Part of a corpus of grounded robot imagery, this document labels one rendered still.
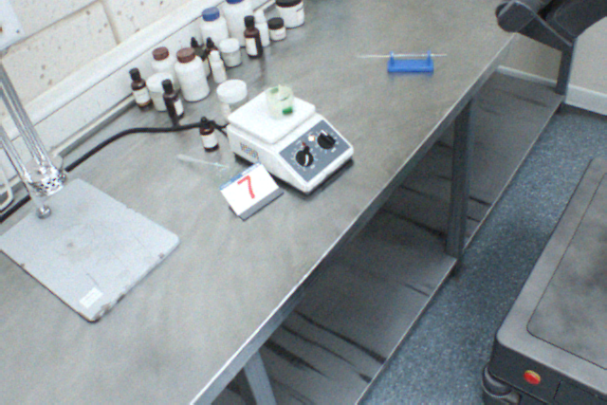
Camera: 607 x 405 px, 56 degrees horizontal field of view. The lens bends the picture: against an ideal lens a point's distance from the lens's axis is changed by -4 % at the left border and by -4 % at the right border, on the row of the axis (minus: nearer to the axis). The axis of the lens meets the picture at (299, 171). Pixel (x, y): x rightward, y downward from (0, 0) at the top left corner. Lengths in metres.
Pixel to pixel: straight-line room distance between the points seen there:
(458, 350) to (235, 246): 0.90
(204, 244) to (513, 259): 1.16
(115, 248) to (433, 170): 1.29
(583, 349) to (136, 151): 0.99
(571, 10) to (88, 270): 0.85
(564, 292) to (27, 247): 1.10
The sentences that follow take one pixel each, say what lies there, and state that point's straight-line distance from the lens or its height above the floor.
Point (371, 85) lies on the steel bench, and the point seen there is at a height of 0.75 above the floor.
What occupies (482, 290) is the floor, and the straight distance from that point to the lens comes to 1.84.
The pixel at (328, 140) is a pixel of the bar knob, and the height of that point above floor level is 0.81.
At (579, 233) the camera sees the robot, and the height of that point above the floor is 0.37.
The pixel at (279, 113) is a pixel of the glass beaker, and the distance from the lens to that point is 1.04.
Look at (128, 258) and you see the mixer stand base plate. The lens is 1.01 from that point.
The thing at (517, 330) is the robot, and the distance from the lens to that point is 1.34.
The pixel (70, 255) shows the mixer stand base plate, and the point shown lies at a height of 0.76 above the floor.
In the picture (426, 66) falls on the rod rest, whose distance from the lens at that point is 1.31.
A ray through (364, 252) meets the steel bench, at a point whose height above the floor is 0.08.
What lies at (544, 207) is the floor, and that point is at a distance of 2.10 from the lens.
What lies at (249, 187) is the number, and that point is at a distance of 1.03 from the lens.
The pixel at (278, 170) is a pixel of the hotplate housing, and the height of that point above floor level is 0.78.
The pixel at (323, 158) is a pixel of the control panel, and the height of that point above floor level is 0.79.
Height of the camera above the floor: 1.46
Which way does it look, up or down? 41 degrees down
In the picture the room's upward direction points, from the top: 9 degrees counter-clockwise
